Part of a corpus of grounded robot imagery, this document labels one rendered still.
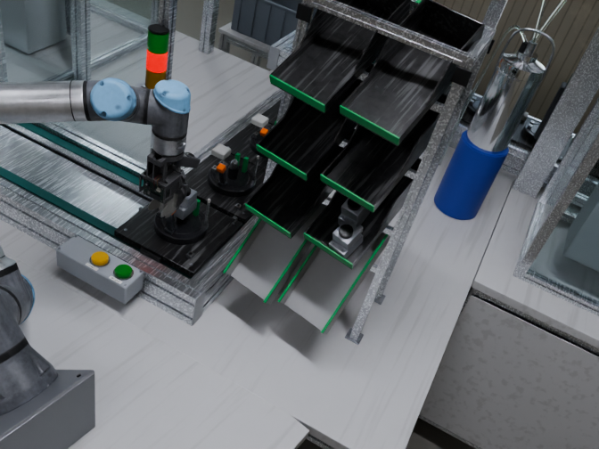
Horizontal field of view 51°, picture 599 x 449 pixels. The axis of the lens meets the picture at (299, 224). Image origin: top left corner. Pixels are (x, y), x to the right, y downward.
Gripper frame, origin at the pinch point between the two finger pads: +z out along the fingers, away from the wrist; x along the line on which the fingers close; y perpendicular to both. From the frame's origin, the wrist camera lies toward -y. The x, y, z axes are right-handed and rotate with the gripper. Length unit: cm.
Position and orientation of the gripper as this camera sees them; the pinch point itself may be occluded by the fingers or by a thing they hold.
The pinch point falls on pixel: (167, 211)
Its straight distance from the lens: 155.6
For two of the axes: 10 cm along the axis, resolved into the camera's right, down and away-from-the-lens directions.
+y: -4.4, 5.1, -7.4
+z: -2.1, 7.4, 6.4
